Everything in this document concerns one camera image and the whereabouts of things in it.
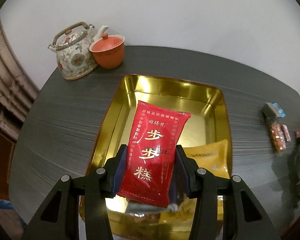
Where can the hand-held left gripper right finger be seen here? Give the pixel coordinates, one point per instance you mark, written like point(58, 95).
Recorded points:
point(182, 175)

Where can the floral ceramic teapot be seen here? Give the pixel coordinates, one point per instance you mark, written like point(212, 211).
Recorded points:
point(75, 60)

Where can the clear packet of orange snack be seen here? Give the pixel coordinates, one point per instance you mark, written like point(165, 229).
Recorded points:
point(277, 137)

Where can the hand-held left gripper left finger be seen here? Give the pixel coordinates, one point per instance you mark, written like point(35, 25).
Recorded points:
point(116, 177)

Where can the blue and clear candy packet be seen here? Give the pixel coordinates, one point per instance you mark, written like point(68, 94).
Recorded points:
point(280, 111)

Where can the dark wrapped candy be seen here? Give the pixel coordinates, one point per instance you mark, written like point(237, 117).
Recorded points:
point(268, 111)

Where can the light blue snack packet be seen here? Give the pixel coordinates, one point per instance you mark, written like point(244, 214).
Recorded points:
point(140, 206)

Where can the beige patterned curtain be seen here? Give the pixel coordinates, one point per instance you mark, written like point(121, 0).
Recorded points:
point(5, 80)

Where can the red snack packet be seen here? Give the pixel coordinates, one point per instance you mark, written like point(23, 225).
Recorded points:
point(150, 140)

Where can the yellow snack packet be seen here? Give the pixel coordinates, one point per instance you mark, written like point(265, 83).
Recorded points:
point(210, 155)

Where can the navy blue snack packet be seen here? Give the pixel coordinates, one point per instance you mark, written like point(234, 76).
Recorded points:
point(173, 193)

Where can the orange lidded teacup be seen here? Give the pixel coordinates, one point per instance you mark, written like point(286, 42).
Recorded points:
point(107, 55)

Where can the red tin box gold inside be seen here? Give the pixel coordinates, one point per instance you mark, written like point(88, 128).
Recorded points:
point(150, 90)

